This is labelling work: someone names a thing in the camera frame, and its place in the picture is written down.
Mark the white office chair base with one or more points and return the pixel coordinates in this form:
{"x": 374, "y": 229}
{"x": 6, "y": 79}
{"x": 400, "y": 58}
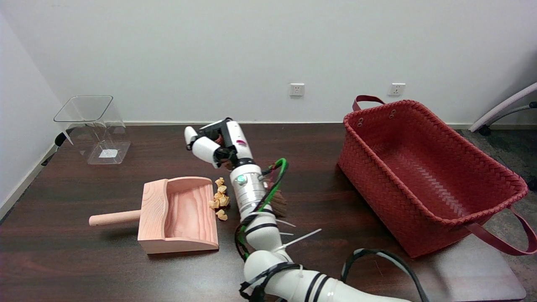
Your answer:
{"x": 503, "y": 107}

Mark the red woven basket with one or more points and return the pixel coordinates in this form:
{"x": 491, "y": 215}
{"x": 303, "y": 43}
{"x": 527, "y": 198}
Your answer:
{"x": 419, "y": 167}

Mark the clear acrylic container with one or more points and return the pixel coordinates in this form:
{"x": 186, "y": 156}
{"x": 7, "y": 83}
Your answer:
{"x": 102, "y": 134}

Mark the white wall socket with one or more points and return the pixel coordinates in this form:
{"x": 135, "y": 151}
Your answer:
{"x": 396, "y": 89}
{"x": 296, "y": 89}

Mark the wooden dustpan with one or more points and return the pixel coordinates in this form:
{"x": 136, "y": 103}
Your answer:
{"x": 188, "y": 214}

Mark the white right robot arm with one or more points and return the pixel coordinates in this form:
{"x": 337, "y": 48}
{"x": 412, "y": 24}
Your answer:
{"x": 249, "y": 188}

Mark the white paper label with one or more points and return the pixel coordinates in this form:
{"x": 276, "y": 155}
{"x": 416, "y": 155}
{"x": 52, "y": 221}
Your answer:
{"x": 108, "y": 153}

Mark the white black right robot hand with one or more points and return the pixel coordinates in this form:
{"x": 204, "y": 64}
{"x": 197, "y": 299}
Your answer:
{"x": 235, "y": 138}

